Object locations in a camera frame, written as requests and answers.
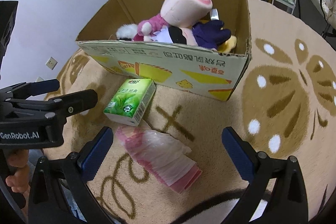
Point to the white wall socket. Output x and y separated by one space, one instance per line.
51 62

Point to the green tissue pack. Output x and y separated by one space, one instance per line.
128 100

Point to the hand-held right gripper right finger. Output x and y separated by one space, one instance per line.
237 154

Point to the pink fluffy plush toy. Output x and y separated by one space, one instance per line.
152 24

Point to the metal chair legs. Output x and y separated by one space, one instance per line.
328 29

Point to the white-haired plush doll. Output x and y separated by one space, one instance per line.
210 35

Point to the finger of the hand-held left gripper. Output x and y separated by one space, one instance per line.
76 100
44 85

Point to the pink swirl roll plush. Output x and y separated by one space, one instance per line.
181 8

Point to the pink plastic bag roll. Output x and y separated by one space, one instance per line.
162 158

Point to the person's left hand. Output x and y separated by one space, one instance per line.
19 171

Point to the cardboard box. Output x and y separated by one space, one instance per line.
157 69

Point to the yellow plush toy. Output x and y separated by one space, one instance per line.
228 44

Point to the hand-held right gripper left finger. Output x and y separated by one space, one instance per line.
95 154

